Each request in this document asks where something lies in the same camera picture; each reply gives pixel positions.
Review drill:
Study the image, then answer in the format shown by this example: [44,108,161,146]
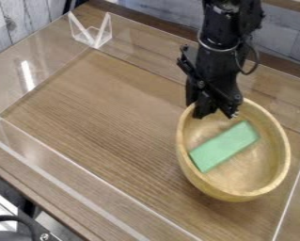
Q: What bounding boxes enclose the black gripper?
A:
[177,32,260,119]

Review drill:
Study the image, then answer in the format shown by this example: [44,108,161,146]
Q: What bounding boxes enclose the green rectangular block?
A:
[188,120,260,173]

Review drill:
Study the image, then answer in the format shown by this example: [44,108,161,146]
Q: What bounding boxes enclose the wooden oval bowl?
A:
[176,100,290,202]

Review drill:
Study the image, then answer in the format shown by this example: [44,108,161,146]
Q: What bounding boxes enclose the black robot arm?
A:
[177,0,264,119]

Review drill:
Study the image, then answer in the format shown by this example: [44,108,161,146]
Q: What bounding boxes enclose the clear acrylic corner bracket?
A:
[68,12,113,49]

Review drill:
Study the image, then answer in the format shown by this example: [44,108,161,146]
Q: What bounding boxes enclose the black metal bracket with screw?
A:
[16,210,61,241]

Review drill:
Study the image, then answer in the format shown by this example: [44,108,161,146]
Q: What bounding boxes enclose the black cable lower left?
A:
[0,214,38,241]

